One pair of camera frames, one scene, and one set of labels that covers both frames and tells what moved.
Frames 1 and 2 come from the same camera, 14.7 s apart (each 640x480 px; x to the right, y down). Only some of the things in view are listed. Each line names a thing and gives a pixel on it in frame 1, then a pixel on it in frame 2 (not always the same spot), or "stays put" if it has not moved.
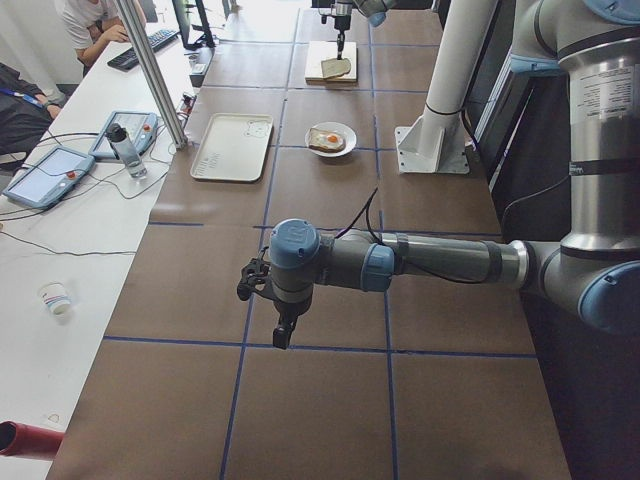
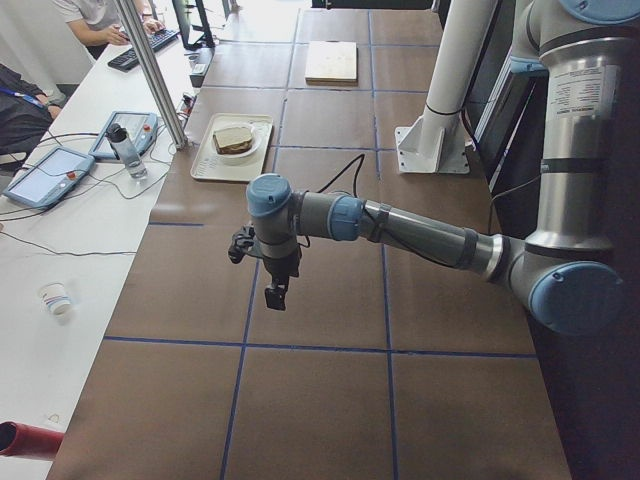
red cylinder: (17, 439) stays put
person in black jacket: (25, 114) stays put
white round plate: (348, 147) to (240, 155)
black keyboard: (127, 60) stays put
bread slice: (335, 67) to (233, 135)
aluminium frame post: (153, 73) stays put
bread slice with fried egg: (323, 139) to (236, 148)
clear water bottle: (126, 150) stays put
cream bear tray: (234, 147) stays put
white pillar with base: (435, 142) stays put
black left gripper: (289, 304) to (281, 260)
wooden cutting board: (319, 51) stays put
